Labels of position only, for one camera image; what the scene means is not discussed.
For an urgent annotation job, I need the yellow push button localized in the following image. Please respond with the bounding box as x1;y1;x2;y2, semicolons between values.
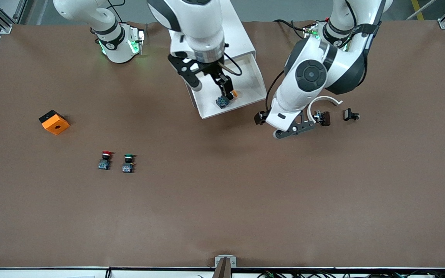
215;90;239;109

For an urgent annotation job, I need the green push button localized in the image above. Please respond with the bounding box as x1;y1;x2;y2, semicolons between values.
122;154;136;173

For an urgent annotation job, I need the red push button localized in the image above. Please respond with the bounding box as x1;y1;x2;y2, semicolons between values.
98;151;113;170

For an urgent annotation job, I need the orange button box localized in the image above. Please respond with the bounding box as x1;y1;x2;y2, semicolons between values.
39;110;70;136

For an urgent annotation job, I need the white curved clamp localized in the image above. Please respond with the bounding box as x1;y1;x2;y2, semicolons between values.
304;96;343;125

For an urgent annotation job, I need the brown table cover sheet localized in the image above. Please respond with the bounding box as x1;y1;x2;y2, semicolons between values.
0;20;445;269

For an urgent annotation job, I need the black left base cable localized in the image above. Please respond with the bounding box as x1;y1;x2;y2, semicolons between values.
273;19;312;39

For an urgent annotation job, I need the silver camera mount bracket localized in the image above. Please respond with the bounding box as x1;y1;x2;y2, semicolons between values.
215;255;237;278

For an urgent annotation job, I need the black cable bundle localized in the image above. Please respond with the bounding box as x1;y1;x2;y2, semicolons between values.
257;270;445;278

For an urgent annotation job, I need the white table edge rail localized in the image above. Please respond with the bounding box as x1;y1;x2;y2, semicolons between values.
0;266;445;278

